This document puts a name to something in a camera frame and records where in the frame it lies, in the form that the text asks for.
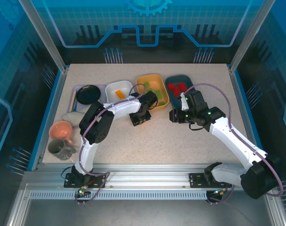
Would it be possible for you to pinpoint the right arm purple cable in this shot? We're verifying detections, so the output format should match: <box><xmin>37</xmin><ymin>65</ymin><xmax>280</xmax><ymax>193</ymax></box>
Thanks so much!
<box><xmin>184</xmin><ymin>82</ymin><xmax>284</xmax><ymax>205</ymax></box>

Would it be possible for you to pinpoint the beige cloth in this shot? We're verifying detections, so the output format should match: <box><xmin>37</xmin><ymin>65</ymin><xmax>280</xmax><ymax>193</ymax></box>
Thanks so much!
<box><xmin>62</xmin><ymin>111</ymin><xmax>83</xmax><ymax>128</ymax></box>

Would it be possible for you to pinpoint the orange container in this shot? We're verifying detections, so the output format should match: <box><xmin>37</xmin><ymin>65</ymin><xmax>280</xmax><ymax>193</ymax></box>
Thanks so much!
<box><xmin>136</xmin><ymin>73</ymin><xmax>170</xmax><ymax>111</ymax></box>

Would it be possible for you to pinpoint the teal container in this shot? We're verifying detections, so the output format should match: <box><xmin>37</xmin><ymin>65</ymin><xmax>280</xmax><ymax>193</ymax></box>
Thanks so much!
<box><xmin>164</xmin><ymin>74</ymin><xmax>195</xmax><ymax>111</ymax></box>

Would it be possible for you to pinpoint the slotted cable duct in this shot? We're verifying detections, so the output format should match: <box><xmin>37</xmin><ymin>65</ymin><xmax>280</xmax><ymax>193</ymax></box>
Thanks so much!
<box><xmin>29</xmin><ymin>190</ymin><xmax>208</xmax><ymax>201</ymax></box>

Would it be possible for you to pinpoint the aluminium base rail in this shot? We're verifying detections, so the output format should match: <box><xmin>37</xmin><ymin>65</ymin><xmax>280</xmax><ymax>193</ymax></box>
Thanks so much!
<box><xmin>22</xmin><ymin>163</ymin><xmax>273</xmax><ymax>189</ymax></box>

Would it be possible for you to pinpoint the pink cup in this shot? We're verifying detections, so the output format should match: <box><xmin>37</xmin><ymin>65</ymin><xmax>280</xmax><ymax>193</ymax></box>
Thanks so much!
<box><xmin>49</xmin><ymin>121</ymin><xmax>74</xmax><ymax>145</ymax></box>

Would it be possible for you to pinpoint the white container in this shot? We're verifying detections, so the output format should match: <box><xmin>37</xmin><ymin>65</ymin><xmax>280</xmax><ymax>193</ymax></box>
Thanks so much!
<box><xmin>105</xmin><ymin>80</ymin><xmax>134</xmax><ymax>104</ymax></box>

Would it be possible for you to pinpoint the black mount plate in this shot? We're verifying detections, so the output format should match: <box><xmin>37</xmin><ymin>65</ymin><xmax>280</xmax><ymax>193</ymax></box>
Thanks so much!
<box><xmin>188</xmin><ymin>172</ymin><xmax>212</xmax><ymax>188</ymax></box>
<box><xmin>64</xmin><ymin>173</ymin><xmax>107</xmax><ymax>189</ymax></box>

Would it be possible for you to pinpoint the grey mug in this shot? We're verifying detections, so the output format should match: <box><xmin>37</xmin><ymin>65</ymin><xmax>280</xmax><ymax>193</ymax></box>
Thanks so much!
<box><xmin>48</xmin><ymin>138</ymin><xmax>77</xmax><ymax>161</ymax></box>

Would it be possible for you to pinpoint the aluminium frame post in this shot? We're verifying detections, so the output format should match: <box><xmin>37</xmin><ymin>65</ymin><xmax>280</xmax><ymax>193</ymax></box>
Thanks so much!
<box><xmin>228</xmin><ymin>0</ymin><xmax>277</xmax><ymax>73</ymax></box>
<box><xmin>17</xmin><ymin>0</ymin><xmax>69</xmax><ymax>73</ymax></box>

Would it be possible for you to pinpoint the lavender tray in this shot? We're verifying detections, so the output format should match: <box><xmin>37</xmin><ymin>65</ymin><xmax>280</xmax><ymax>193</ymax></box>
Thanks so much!
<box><xmin>71</xmin><ymin>84</ymin><xmax>107</xmax><ymax>113</ymax></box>

